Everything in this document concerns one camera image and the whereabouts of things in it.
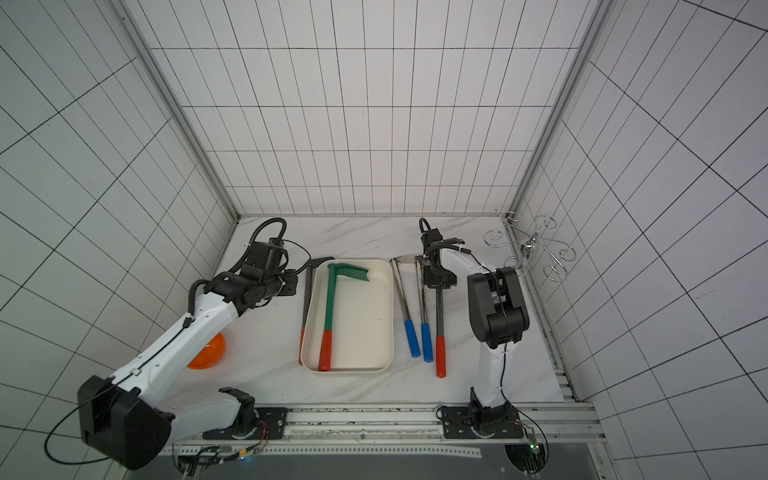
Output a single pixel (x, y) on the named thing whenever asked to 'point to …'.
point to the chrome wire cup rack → (531, 244)
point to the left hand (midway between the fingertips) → (286, 285)
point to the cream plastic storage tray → (363, 319)
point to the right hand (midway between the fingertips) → (441, 279)
